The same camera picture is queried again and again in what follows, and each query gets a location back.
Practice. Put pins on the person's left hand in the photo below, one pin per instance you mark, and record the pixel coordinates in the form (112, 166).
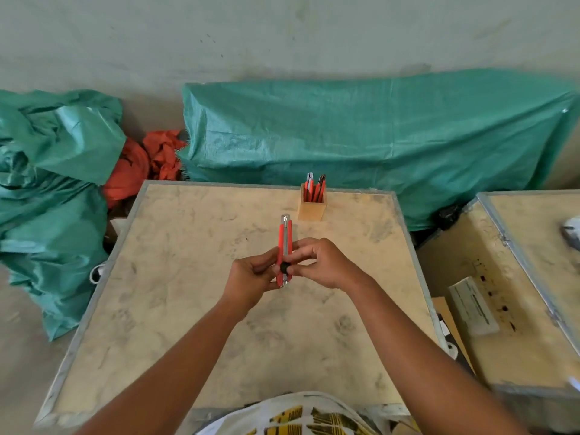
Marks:
(247, 280)

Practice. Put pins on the person's right hand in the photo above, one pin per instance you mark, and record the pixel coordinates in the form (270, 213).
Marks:
(326, 264)

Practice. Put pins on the red utility knife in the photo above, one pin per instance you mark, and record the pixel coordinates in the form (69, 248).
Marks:
(320, 192)
(281, 235)
(309, 190)

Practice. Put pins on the small wooden box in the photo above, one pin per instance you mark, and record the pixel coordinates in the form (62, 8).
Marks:
(311, 212)

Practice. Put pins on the person's right forearm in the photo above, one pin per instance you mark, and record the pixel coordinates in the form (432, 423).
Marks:
(421, 357)

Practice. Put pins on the person's left forearm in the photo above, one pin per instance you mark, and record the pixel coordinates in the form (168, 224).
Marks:
(172, 380)

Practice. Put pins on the plywood crate with metal edges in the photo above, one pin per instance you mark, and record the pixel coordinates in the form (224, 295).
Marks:
(181, 244)

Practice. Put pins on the low plywood crate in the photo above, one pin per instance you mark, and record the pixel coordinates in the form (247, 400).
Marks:
(453, 262)

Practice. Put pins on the black plastic bag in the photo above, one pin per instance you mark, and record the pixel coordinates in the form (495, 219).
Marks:
(446, 217)

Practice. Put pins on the large green tarp bundle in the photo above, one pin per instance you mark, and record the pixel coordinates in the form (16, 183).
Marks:
(362, 140)

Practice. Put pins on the white printed shirt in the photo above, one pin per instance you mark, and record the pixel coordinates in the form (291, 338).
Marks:
(290, 419)

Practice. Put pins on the white paper label pouch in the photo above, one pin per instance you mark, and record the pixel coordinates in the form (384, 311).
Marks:
(471, 308)

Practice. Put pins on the orange cloth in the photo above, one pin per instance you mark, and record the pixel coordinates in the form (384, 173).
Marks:
(131, 172)

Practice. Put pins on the tall plywood crate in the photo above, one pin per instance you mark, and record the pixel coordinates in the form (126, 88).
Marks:
(530, 221)

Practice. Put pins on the crumpled green tarp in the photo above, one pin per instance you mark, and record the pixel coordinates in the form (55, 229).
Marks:
(54, 199)

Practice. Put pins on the grey rag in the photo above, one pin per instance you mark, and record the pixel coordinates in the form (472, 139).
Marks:
(572, 233)

